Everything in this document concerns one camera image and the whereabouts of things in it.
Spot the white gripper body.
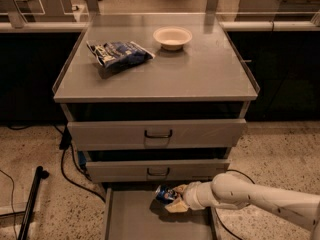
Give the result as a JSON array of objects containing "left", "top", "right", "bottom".
[{"left": 183, "top": 182, "right": 215, "bottom": 210}]

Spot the blue pepsi can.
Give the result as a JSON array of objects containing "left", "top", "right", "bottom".
[{"left": 155, "top": 185, "right": 178, "bottom": 205}]

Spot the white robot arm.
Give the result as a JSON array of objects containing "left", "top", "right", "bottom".
[{"left": 164, "top": 173, "right": 320, "bottom": 240}]

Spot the bottom grey open drawer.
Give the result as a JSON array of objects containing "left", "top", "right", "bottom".
[{"left": 101, "top": 187, "right": 222, "bottom": 240}]

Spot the middle grey drawer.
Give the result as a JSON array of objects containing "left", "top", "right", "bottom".
[{"left": 86, "top": 159, "right": 230, "bottom": 183}]

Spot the top grey drawer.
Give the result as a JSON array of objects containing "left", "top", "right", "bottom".
[{"left": 68, "top": 119, "right": 246, "bottom": 151}]

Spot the grey drawer cabinet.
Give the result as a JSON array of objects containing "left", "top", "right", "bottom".
[{"left": 52, "top": 13, "right": 261, "bottom": 240}]

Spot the black metal bar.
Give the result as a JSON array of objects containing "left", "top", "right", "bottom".
[{"left": 18, "top": 166, "right": 49, "bottom": 240}]

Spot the blue chip bag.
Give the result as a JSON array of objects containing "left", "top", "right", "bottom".
[{"left": 87, "top": 41, "right": 155, "bottom": 69}]

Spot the white paper bowl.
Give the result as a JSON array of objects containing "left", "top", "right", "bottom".
[{"left": 153, "top": 26, "right": 192, "bottom": 51}]

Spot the black floor cable right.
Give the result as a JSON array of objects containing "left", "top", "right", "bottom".
[{"left": 215, "top": 168, "right": 256, "bottom": 240}]

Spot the black floor cable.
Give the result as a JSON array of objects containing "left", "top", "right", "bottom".
[
  {"left": 215, "top": 168, "right": 256, "bottom": 240},
  {"left": 51, "top": 123, "right": 106, "bottom": 203}
]

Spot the black floor cable left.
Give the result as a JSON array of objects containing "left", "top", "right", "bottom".
[{"left": 51, "top": 123, "right": 106, "bottom": 203}]

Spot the thin black cable far left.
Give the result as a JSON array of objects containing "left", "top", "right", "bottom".
[{"left": 0, "top": 169, "right": 18, "bottom": 240}]

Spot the white horizontal rail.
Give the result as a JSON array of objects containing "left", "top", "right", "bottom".
[{"left": 0, "top": 21, "right": 320, "bottom": 34}]

